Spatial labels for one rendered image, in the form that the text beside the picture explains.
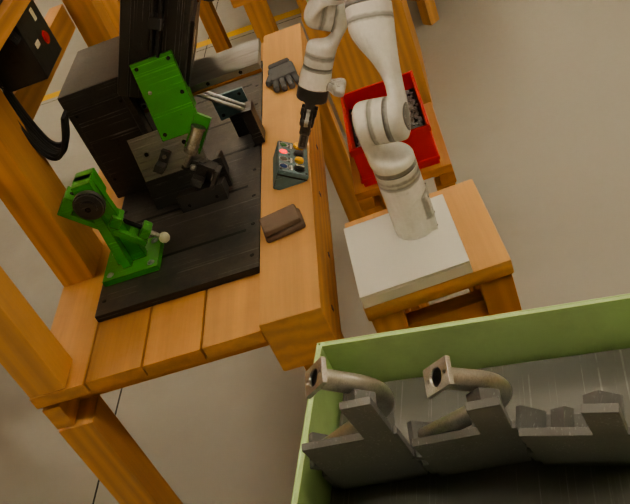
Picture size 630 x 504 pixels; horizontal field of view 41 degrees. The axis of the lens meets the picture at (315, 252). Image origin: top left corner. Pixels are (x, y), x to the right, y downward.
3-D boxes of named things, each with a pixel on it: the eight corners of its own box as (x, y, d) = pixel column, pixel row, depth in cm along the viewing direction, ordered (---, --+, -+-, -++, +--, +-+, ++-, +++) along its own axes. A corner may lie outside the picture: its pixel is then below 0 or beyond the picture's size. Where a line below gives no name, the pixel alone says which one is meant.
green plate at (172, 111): (208, 119, 221) (176, 44, 214) (203, 127, 214) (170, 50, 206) (169, 133, 223) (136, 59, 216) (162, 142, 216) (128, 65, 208)
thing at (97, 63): (185, 127, 258) (134, 29, 238) (176, 180, 234) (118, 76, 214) (131, 145, 261) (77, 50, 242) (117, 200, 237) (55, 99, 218)
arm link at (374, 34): (385, -5, 156) (338, 7, 160) (406, 139, 158) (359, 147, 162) (398, 3, 165) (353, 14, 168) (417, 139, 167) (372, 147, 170)
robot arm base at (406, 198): (433, 206, 185) (413, 146, 174) (439, 233, 178) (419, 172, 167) (393, 218, 187) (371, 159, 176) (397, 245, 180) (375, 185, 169)
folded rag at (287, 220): (300, 210, 201) (295, 201, 199) (307, 227, 195) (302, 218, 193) (262, 227, 201) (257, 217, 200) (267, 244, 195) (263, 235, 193)
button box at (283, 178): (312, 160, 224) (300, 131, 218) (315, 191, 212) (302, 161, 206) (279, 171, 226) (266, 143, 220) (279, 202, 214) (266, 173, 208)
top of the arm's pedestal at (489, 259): (475, 191, 198) (471, 177, 196) (515, 273, 172) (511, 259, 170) (349, 235, 202) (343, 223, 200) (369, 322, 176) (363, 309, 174)
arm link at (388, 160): (345, 120, 160) (370, 187, 171) (392, 111, 157) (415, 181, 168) (352, 93, 167) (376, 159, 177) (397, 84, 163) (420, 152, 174)
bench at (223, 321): (375, 219, 343) (301, 28, 291) (431, 539, 225) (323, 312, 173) (220, 267, 355) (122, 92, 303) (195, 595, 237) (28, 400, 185)
